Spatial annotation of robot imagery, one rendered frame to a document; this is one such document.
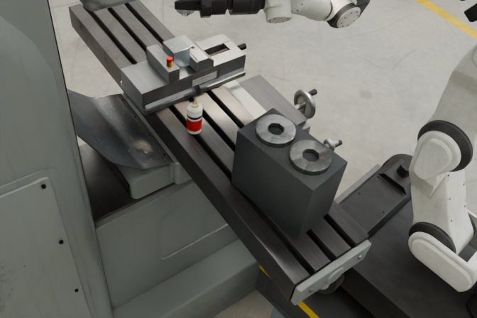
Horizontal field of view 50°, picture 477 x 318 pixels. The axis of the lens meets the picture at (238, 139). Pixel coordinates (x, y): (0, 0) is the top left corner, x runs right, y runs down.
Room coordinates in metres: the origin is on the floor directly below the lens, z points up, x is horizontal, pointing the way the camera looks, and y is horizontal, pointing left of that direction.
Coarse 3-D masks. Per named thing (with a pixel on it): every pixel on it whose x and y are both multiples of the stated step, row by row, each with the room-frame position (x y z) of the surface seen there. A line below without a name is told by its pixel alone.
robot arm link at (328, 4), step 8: (312, 0) 1.21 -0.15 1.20; (320, 0) 1.24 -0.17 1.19; (328, 0) 1.27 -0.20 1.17; (336, 0) 1.28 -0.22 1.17; (344, 0) 1.28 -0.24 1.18; (312, 8) 1.20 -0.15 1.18; (320, 8) 1.23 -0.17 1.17; (328, 8) 1.25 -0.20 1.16; (336, 8) 1.26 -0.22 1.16; (344, 8) 1.25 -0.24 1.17; (312, 16) 1.22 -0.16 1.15; (320, 16) 1.23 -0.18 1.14; (328, 16) 1.26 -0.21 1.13; (336, 16) 1.25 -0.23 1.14
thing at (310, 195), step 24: (264, 120) 0.81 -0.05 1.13; (288, 120) 0.82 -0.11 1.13; (240, 144) 0.77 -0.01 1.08; (264, 144) 0.75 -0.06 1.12; (288, 144) 0.75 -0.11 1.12; (312, 144) 0.75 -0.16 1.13; (240, 168) 0.76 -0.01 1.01; (264, 168) 0.72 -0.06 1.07; (288, 168) 0.69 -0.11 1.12; (312, 168) 0.69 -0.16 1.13; (336, 168) 0.71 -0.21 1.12; (264, 192) 0.71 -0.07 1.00; (288, 192) 0.67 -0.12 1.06; (312, 192) 0.64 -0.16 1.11; (288, 216) 0.66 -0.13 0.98; (312, 216) 0.67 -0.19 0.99
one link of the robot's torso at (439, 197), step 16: (432, 144) 0.90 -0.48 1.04; (448, 144) 0.88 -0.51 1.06; (416, 160) 0.91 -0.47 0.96; (432, 160) 0.88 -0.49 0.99; (448, 160) 0.86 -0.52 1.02; (416, 176) 0.91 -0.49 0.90; (432, 176) 0.87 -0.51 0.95; (448, 176) 0.90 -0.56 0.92; (464, 176) 0.95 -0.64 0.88; (416, 192) 0.93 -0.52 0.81; (432, 192) 0.89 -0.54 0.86; (448, 192) 0.88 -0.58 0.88; (464, 192) 0.93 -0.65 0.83; (416, 208) 0.91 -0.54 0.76; (432, 208) 0.89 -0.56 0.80; (448, 208) 0.87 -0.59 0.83; (464, 208) 0.91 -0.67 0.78; (416, 224) 0.89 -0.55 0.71; (432, 224) 0.87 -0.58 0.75; (448, 224) 0.85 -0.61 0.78; (464, 224) 0.88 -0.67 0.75; (448, 240) 0.83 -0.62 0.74; (464, 240) 0.85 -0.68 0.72
